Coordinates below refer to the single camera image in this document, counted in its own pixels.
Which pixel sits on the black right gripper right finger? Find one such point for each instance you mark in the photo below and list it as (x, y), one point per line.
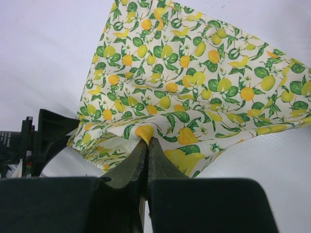
(179, 204)

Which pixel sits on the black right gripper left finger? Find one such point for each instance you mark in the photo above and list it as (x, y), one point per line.
(109, 204)

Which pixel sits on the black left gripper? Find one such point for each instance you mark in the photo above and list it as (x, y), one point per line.
(27, 152)

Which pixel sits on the lemon print skirt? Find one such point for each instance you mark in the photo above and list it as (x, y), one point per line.
(197, 84)

